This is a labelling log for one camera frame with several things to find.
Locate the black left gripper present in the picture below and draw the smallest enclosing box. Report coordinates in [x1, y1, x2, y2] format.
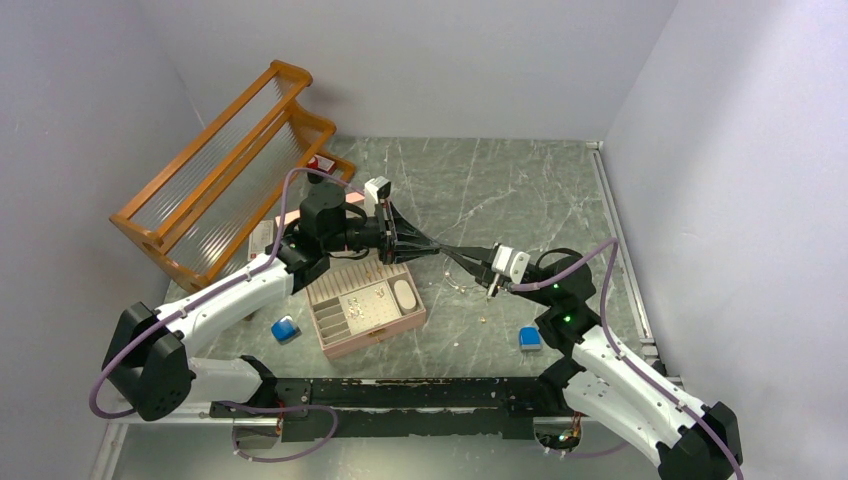
[324, 199, 440, 266]

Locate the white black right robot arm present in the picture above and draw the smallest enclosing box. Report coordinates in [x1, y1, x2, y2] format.
[441, 244, 744, 479]

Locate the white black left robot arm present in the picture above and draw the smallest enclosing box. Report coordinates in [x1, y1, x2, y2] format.
[98, 177, 440, 421]

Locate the pink jewelry box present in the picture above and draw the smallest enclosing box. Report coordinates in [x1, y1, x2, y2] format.
[277, 185, 427, 359]

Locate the silver pearl bangle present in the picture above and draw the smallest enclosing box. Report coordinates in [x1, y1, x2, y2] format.
[442, 259, 488, 294]

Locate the white oval pad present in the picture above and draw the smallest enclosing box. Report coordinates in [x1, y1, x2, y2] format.
[393, 279, 418, 314]

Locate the blue right scraper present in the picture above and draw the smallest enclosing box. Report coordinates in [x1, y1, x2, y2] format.
[518, 326, 542, 352]

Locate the blue scraper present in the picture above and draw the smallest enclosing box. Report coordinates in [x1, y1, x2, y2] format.
[518, 326, 542, 352]
[270, 316, 301, 344]

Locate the red black stamp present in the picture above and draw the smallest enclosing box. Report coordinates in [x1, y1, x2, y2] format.
[306, 157, 324, 185]

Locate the red white small box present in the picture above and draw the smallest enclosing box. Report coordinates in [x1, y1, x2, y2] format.
[314, 155, 337, 174]

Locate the blue left scraper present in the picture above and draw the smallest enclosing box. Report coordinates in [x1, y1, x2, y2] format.
[270, 316, 301, 344]

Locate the orange wooden rack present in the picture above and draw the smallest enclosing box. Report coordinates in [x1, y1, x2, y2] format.
[110, 60, 356, 293]

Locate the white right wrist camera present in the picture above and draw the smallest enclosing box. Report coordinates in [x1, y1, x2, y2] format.
[491, 245, 531, 284]

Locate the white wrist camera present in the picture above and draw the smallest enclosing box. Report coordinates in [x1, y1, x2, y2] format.
[491, 245, 531, 284]
[364, 176, 391, 210]

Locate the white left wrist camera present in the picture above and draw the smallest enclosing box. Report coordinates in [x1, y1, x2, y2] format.
[364, 176, 391, 210]

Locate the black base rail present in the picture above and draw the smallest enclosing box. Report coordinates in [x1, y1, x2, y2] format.
[208, 377, 573, 442]

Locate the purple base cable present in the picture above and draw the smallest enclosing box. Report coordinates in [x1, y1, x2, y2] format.
[218, 400, 340, 464]

